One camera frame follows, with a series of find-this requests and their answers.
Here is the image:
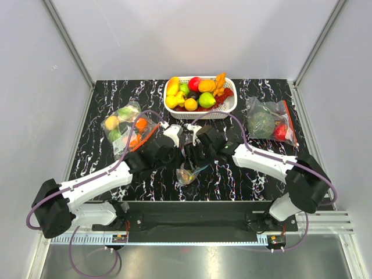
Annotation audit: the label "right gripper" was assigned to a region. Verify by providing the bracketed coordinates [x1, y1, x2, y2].
[183, 141, 215, 171]

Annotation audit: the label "blue zip clear bag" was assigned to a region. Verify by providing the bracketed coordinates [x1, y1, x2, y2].
[176, 164, 209, 186]

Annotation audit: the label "brown fake longan bunch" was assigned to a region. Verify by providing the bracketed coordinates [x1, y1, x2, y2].
[176, 169, 195, 185]

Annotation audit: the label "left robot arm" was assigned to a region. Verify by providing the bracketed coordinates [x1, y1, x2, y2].
[31, 134, 181, 239]

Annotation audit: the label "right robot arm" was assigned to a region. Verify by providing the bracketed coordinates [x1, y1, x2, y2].
[184, 124, 330, 231]

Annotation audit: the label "yellow fake lemon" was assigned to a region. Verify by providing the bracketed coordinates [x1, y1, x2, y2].
[184, 98, 198, 112]

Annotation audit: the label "yellow fake bell pepper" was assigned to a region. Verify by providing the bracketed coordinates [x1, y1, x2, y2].
[166, 91, 185, 109]

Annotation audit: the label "orange zip bag of fruit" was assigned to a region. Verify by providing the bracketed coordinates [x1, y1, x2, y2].
[101, 101, 159, 159]

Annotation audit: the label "green fake pear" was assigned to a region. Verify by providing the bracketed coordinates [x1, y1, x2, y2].
[198, 92, 216, 109]

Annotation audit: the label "yellow fake mango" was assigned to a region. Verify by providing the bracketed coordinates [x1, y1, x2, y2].
[166, 76, 180, 96]

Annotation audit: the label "green fake apple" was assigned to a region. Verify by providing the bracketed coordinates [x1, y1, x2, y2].
[179, 83, 190, 96]

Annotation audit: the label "red fake chili peppers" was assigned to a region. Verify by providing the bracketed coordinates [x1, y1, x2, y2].
[196, 88, 234, 112]

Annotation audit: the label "orange fake fruit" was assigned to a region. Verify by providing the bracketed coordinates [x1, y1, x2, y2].
[198, 80, 216, 92]

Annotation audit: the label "fake broccoli head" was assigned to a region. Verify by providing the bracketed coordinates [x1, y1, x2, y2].
[248, 112, 276, 138]

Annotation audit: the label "orange fake carrot bunch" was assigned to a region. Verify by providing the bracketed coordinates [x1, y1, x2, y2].
[213, 73, 226, 96]

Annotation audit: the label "red zip bag with broccoli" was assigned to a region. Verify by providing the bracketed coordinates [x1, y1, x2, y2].
[246, 97, 298, 146]

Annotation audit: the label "red fake apple in bag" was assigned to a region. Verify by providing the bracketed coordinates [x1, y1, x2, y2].
[274, 124, 288, 141]

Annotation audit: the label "white plastic basket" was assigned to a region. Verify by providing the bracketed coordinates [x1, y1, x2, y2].
[163, 73, 237, 120]

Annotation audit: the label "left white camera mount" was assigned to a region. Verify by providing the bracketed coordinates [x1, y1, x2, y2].
[160, 122, 183, 148]

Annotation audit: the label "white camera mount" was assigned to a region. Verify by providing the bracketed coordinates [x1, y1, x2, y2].
[186, 124, 202, 146]
[160, 122, 183, 148]

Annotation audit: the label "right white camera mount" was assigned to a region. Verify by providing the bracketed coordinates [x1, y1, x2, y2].
[186, 124, 202, 146]

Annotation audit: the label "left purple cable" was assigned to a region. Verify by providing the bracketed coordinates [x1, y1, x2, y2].
[25, 109, 169, 277]

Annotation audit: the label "purple cable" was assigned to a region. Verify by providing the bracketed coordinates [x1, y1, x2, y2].
[25, 109, 169, 277]
[185, 111, 338, 252]

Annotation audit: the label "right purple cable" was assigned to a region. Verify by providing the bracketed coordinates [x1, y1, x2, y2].
[185, 111, 338, 252]

